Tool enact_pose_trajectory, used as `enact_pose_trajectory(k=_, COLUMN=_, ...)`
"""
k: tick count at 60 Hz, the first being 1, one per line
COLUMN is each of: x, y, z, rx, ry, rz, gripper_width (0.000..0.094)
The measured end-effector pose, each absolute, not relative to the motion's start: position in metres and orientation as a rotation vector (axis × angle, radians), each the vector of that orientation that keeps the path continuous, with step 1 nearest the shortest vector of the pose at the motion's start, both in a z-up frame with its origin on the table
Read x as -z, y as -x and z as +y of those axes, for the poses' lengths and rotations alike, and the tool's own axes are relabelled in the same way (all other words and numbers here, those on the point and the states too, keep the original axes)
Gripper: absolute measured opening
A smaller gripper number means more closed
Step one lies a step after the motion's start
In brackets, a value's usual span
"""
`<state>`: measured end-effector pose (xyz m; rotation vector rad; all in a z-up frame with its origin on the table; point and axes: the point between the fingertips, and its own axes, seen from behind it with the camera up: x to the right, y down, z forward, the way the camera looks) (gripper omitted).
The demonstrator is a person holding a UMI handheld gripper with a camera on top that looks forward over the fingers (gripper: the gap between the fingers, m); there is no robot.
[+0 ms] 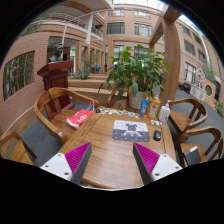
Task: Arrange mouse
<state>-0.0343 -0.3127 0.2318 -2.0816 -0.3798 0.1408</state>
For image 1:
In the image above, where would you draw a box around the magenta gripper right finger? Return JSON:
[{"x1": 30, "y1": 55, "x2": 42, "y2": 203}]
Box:
[{"x1": 133, "y1": 143, "x2": 182, "y2": 185}]

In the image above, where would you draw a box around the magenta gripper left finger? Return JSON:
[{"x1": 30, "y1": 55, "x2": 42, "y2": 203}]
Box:
[{"x1": 41, "y1": 143, "x2": 92, "y2": 185}]

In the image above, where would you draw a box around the black computer mouse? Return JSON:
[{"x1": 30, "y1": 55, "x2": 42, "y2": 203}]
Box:
[{"x1": 153, "y1": 130, "x2": 161, "y2": 141}]

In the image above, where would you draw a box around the grey bear mouse pad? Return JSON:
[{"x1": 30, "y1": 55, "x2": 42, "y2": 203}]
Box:
[{"x1": 112, "y1": 120, "x2": 150, "y2": 142}]

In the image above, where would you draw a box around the wooden chair right near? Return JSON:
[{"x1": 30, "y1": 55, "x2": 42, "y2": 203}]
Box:
[{"x1": 174, "y1": 126, "x2": 224, "y2": 168}]

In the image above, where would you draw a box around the wooden chair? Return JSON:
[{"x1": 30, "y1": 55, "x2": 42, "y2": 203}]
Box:
[
  {"x1": 34, "y1": 87, "x2": 99, "y2": 143},
  {"x1": 169, "y1": 98, "x2": 208, "y2": 135},
  {"x1": 174, "y1": 126, "x2": 224, "y2": 168},
  {"x1": 0, "y1": 131, "x2": 37, "y2": 165}
]

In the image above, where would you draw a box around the grey book on chair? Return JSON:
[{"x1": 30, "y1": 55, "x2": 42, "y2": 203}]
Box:
[{"x1": 183, "y1": 146, "x2": 201, "y2": 166}]

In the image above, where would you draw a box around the wooden chair near left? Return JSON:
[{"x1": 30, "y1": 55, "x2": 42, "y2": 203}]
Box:
[{"x1": 0, "y1": 131, "x2": 37, "y2": 165}]

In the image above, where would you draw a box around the wooden chair right far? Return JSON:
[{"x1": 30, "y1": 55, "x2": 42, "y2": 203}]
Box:
[{"x1": 169, "y1": 98, "x2": 208, "y2": 135}]

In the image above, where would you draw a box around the white pump bottle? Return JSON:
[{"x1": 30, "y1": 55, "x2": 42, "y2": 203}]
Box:
[{"x1": 158, "y1": 100, "x2": 170, "y2": 122}]

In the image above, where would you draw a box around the yellow bottle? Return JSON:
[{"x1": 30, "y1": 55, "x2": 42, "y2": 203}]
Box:
[{"x1": 148, "y1": 95, "x2": 160, "y2": 119}]

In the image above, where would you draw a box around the blue tube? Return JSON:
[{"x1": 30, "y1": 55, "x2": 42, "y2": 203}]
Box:
[{"x1": 140, "y1": 99, "x2": 149, "y2": 117}]

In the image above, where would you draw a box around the large green potted plant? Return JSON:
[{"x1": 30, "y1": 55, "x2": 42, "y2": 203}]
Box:
[{"x1": 105, "y1": 46, "x2": 170, "y2": 107}]

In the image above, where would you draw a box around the dark bust statue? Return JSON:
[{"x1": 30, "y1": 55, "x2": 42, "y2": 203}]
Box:
[{"x1": 49, "y1": 43, "x2": 63, "y2": 63}]

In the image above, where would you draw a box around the wooden pillar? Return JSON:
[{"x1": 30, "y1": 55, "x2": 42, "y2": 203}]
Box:
[{"x1": 149, "y1": 5, "x2": 181, "y2": 105}]

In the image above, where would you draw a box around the dark red wooden pedestal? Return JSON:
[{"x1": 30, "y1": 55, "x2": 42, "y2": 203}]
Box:
[{"x1": 37, "y1": 60, "x2": 74, "y2": 120}]

